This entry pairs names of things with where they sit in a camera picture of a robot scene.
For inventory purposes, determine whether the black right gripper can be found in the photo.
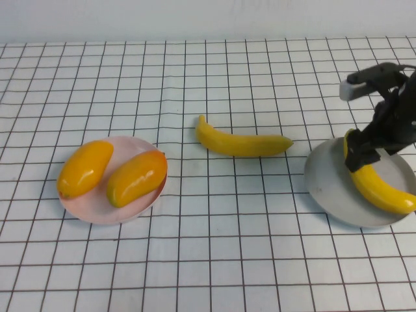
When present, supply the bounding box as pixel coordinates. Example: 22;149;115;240
345;86;416;172

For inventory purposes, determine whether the yellow banana with short stem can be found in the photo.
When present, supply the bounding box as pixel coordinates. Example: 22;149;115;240
343;128;416;215

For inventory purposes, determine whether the yellow banana with long stem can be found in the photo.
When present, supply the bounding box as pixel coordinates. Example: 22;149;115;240
194;115;294;158

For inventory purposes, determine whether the yellow mango with red blush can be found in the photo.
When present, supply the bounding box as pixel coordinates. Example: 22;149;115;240
106;151;169;209

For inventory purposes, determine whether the plain yellow-orange mango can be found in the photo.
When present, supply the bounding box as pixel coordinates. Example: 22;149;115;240
57;140;114;200

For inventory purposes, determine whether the grey round plate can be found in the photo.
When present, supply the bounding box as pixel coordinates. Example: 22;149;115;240
304;136;416;228

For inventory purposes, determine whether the pink round plate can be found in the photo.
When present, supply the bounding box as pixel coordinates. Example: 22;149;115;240
58;136;168;226

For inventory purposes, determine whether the white grid-pattern tablecloth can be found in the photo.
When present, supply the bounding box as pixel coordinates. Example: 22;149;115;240
0;36;416;312

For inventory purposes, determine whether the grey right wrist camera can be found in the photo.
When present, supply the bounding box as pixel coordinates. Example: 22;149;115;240
339;61;409;101

